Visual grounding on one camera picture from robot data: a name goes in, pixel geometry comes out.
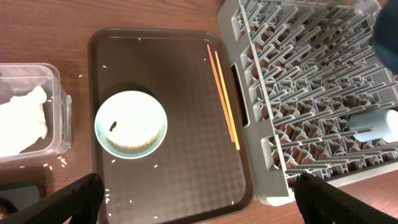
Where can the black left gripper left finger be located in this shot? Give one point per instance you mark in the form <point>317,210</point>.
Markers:
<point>78,202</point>

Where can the clear plastic bin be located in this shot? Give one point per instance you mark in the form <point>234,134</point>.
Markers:
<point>18,79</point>

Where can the grey dishwasher rack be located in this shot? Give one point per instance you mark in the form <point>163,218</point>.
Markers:
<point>303,69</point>

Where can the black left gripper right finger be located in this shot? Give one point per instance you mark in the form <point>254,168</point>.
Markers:
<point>320,202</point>

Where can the white tissue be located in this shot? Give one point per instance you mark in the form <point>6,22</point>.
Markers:
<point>23,122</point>

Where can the brown serving tray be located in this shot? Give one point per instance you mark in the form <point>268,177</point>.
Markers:
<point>196,174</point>

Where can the blue plate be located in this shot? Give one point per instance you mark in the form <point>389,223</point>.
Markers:
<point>385,35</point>

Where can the light blue rice bowl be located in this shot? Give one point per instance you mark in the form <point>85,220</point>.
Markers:
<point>130,124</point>

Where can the white paper cup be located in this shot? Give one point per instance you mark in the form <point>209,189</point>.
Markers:
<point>383,124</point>

